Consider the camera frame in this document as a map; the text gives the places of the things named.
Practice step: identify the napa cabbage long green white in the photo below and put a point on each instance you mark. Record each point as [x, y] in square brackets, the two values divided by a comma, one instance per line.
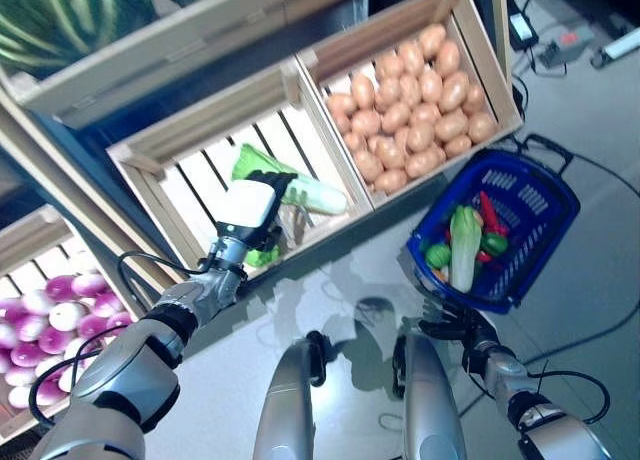
[320, 197]

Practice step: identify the silver robot leg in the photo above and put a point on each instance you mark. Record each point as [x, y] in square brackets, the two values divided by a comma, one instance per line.
[287, 400]
[430, 400]

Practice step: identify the white elongated device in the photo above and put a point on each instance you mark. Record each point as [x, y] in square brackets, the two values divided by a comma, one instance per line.
[620, 47]

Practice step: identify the wooden crate with cabbage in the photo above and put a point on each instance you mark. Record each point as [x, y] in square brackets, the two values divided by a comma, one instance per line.
[150, 147]

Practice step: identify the wooden shelf frame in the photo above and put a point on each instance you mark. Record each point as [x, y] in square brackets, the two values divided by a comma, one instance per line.
[75, 195]

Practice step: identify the wooden crate with onions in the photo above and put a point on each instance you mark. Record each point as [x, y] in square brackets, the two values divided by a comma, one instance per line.
[27, 240]

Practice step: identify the green leafy vegetable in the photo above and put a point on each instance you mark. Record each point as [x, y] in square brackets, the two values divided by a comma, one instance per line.
[262, 257]

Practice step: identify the purple white onion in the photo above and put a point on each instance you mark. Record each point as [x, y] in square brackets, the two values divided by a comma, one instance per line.
[60, 287]
[107, 302]
[50, 391]
[92, 326]
[67, 315]
[25, 355]
[6, 336]
[77, 347]
[70, 377]
[20, 397]
[19, 376]
[47, 367]
[30, 327]
[89, 282]
[37, 301]
[55, 340]
[119, 321]
[11, 310]

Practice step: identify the large striped green watermelon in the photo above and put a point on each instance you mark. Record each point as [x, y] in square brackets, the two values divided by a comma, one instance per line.
[60, 20]

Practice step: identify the right robot hand black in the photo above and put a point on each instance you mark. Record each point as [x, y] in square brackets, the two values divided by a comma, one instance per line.
[467, 330]

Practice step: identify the wooden crate with watermelons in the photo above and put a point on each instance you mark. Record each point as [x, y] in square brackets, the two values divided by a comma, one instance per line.
[175, 50]

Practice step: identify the orange yellow vegetable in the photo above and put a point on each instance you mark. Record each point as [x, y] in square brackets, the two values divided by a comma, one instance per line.
[479, 218]

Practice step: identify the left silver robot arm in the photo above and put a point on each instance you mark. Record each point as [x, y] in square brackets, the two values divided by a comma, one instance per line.
[125, 370]

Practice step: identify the napa cabbage pale green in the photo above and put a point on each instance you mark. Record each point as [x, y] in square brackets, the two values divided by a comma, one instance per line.
[465, 250]

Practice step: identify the red chili pepper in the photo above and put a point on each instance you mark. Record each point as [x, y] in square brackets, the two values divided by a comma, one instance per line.
[489, 212]

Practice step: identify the grey power strip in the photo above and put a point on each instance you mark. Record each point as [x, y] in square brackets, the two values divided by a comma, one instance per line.
[567, 42]

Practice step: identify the wooden crate with potatoes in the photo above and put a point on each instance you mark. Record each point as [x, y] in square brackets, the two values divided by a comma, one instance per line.
[380, 22]

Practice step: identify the left silver robot leg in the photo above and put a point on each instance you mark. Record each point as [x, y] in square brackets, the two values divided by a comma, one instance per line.
[287, 400]

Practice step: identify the blue plastic shopping basket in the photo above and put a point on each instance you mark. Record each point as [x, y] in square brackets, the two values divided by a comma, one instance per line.
[540, 220]

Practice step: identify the small red vegetable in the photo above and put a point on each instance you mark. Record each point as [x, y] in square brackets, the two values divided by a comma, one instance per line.
[484, 256]

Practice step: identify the black power adapter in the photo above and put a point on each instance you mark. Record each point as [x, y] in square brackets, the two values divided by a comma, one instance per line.
[522, 29]

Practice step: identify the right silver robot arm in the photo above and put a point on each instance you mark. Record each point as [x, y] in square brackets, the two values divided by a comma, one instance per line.
[505, 370]

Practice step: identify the green bell pepper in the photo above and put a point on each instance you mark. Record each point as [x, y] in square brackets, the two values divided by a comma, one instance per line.
[437, 256]
[495, 243]

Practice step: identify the left robot hand white cover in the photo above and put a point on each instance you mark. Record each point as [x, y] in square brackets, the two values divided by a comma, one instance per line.
[247, 205]

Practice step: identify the orange carrot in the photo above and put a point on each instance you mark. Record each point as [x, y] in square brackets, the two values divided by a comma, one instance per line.
[442, 273]

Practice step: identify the right silver robot leg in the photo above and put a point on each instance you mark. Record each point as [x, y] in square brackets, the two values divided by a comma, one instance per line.
[430, 400]

